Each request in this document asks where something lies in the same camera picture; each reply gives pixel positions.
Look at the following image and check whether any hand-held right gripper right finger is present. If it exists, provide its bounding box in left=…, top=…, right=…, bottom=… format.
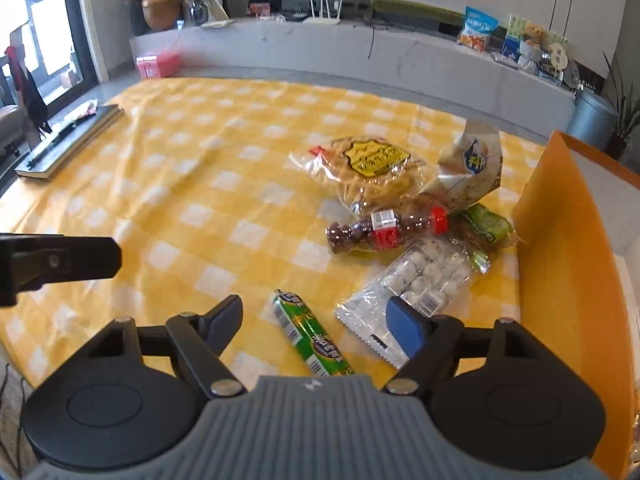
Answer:
left=382, top=296, right=548, bottom=396

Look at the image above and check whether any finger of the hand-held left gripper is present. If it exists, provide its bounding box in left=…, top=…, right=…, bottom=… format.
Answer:
left=0, top=232, right=122, bottom=307

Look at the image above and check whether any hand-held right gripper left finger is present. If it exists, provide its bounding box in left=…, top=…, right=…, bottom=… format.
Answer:
left=87, top=295, right=247, bottom=397

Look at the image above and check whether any clear white candy packet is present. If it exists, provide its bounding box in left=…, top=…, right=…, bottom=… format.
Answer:
left=334, top=236, right=490, bottom=368

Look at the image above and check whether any green sausage stick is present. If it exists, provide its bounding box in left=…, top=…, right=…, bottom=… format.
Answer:
left=271, top=289, right=353, bottom=377

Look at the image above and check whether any red cap nut bottle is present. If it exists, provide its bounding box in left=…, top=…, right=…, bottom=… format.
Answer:
left=326, top=206, right=449, bottom=256

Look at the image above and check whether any green snack packet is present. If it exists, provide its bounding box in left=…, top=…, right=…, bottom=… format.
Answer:
left=452, top=204, right=516, bottom=253

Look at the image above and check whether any orange cardboard box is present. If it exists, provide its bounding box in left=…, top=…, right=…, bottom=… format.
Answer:
left=512, top=131, right=640, bottom=480

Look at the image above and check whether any yellow checkered tablecloth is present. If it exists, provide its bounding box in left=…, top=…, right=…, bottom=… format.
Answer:
left=0, top=77, right=546, bottom=386

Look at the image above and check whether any dark hardcover book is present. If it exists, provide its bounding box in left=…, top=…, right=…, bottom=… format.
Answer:
left=15, top=104, right=126, bottom=179

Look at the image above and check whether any clear yellow label snack bag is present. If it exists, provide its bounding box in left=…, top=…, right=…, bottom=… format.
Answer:
left=289, top=135, right=428, bottom=213

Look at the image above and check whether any white and blue snack bag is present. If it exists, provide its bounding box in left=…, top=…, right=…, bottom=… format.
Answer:
left=437, top=120, right=505, bottom=211

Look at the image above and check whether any pink box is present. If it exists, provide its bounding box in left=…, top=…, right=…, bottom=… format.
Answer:
left=136, top=54, right=182, bottom=80

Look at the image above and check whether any dark vase with dried flowers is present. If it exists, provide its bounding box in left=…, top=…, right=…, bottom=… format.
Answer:
left=117, top=0, right=151, bottom=36

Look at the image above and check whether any brown round vase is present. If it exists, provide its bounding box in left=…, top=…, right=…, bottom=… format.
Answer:
left=141, top=0, right=181, bottom=31

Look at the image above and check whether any grey trash bin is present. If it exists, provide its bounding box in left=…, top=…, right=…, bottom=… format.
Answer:
left=566, top=89, right=618, bottom=150

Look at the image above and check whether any white marble tv console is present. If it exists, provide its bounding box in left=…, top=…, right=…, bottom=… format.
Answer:
left=129, top=0, right=576, bottom=133

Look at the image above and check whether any potted green plant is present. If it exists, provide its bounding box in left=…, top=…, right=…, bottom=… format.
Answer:
left=602, top=52, right=640, bottom=161

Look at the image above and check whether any round paper fan sign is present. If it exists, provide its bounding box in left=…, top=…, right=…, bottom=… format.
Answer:
left=547, top=42, right=569, bottom=72

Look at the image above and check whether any white router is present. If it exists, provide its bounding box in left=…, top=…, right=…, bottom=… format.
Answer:
left=302, top=0, right=346, bottom=26

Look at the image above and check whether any brown teddy bear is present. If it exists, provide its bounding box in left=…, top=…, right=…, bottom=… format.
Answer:
left=522, top=22, right=548, bottom=47

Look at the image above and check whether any white picture frame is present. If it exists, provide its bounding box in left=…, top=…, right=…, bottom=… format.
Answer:
left=202, top=0, right=231, bottom=23

